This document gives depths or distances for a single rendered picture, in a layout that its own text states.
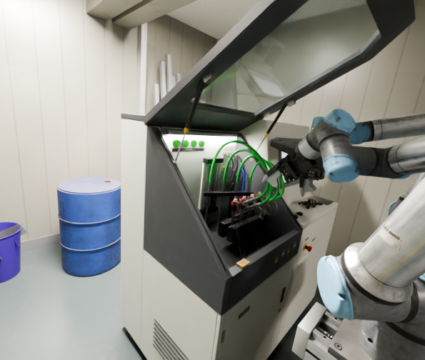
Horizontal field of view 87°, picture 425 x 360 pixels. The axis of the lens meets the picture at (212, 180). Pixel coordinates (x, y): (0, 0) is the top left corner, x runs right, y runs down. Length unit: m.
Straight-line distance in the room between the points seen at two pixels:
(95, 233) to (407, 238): 2.17
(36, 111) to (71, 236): 1.24
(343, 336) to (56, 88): 2.78
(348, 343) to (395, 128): 0.68
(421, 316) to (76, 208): 2.13
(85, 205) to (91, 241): 0.34
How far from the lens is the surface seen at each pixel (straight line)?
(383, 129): 0.99
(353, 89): 2.79
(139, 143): 1.21
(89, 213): 2.22
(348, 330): 0.75
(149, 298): 1.45
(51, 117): 2.80
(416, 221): 0.42
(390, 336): 0.69
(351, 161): 0.63
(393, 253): 0.46
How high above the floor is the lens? 1.50
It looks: 14 degrees down
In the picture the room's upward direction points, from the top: 6 degrees clockwise
